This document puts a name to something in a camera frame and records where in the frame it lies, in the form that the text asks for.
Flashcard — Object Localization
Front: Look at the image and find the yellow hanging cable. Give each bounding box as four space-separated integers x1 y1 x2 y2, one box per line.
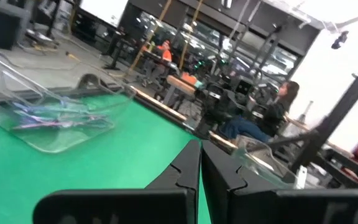
63 0 173 75
178 0 204 71

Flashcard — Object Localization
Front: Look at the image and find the person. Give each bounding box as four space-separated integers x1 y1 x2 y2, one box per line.
141 39 174 88
218 80 301 144

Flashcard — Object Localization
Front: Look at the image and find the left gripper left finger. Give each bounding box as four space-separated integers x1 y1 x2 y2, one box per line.
32 139 202 224

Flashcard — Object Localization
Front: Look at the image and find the orange pad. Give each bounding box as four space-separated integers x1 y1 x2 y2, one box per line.
180 72 200 86

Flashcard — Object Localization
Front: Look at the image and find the black standing desk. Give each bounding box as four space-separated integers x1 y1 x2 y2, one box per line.
101 26 129 71

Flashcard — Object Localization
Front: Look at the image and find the wooden workbench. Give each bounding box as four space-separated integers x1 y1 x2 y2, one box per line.
162 74 203 106

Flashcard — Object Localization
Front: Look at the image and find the white display screen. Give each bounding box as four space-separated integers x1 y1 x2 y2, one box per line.
78 0 130 29

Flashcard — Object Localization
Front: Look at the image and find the white hanging cable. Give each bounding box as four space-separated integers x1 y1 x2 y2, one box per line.
227 0 262 41

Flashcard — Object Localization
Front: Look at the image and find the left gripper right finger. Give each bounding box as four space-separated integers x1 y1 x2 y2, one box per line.
201 139 358 224

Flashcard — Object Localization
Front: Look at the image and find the black arched clamp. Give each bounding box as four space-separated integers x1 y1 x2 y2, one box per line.
76 73 106 91

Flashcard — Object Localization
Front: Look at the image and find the clear plastic bin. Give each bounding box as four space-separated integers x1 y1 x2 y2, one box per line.
231 136 309 190
0 50 137 155

